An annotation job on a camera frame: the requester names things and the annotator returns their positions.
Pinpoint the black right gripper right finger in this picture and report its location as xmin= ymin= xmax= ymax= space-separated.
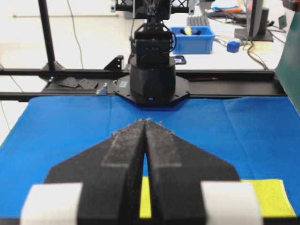
xmin=143 ymin=119 xmax=263 ymax=225

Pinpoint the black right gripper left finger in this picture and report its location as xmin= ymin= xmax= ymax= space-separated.
xmin=20 ymin=119 xmax=146 ymax=225

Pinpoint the yellow towel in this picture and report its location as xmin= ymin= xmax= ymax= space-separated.
xmin=139 ymin=176 xmax=296 ymax=219

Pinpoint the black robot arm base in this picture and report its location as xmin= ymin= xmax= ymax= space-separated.
xmin=112 ymin=0 xmax=195 ymax=106

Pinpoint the blue table mat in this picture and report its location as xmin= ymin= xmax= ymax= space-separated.
xmin=0 ymin=97 xmax=300 ymax=218

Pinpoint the blue plastic bin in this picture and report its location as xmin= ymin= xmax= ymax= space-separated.
xmin=170 ymin=26 xmax=215 ymax=55

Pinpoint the small blue box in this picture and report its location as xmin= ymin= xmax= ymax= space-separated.
xmin=226 ymin=41 xmax=240 ymax=53

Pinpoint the green backdrop board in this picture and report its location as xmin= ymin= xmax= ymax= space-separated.
xmin=275 ymin=12 xmax=300 ymax=112

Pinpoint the black monitor stand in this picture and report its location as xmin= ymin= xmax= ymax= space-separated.
xmin=234 ymin=0 xmax=273 ymax=42

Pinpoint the black aluminium frame rail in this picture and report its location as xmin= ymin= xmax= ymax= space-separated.
xmin=0 ymin=69 xmax=286 ymax=104

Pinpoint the black vertical frame post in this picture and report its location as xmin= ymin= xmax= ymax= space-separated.
xmin=38 ymin=0 xmax=55 ymax=71

